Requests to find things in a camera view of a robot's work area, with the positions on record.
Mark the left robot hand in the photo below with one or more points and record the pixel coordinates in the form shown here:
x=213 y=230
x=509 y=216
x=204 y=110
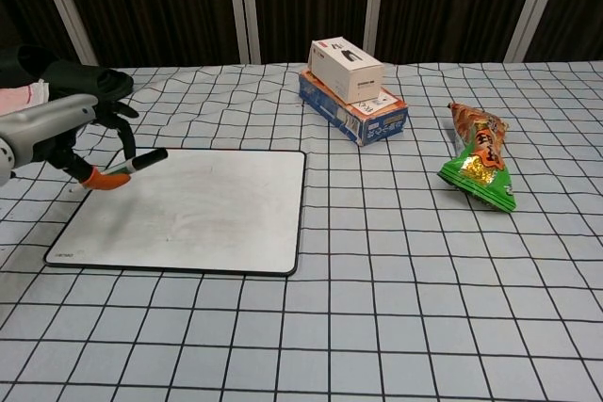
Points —
x=70 y=119

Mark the green white marker pen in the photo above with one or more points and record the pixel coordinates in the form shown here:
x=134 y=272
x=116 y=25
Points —
x=141 y=160

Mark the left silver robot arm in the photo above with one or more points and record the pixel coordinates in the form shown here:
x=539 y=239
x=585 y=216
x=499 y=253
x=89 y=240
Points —
x=16 y=138

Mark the pink white tissue pack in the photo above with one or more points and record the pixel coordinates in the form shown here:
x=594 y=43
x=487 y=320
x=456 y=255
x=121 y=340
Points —
x=19 y=97

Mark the white cardboard box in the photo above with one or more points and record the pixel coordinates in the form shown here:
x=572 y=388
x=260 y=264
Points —
x=346 y=71

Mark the blue orange cardboard box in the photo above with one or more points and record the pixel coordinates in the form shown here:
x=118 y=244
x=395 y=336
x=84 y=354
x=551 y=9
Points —
x=372 y=122

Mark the checkered grey tablecloth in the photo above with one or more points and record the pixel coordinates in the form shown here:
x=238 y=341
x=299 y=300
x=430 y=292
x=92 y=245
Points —
x=377 y=279

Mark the green orange snack bag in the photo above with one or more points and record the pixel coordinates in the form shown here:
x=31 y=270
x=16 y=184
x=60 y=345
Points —
x=480 y=162

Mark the white dry-erase board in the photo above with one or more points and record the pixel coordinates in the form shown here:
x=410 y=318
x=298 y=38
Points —
x=198 y=218

